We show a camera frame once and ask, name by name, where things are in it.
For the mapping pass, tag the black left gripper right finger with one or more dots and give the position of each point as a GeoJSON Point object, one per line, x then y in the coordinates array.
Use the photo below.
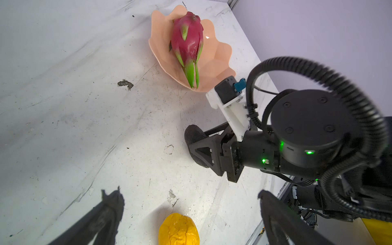
{"type": "Point", "coordinates": [281, 224]}

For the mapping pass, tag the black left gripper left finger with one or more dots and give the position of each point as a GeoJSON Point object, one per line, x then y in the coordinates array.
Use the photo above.
{"type": "Point", "coordinates": [99, 226]}

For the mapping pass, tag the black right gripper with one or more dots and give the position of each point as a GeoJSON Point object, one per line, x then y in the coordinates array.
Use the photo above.
{"type": "Point", "coordinates": [219, 152]}

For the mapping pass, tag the yellow pear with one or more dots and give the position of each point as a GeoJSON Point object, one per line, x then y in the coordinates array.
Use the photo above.
{"type": "Point", "coordinates": [178, 229]}

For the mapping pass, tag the pink dragon fruit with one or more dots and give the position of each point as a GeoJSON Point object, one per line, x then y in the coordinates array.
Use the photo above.
{"type": "Point", "coordinates": [187, 42]}

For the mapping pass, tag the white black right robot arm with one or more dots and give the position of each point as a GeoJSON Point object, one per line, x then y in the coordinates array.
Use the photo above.
{"type": "Point", "coordinates": [333, 145]}

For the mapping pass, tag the peach scalloped fruit bowl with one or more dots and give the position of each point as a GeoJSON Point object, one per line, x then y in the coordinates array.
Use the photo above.
{"type": "Point", "coordinates": [214, 61]}

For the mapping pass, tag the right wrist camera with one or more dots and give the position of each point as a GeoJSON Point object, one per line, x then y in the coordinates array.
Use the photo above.
{"type": "Point", "coordinates": [229, 97]}

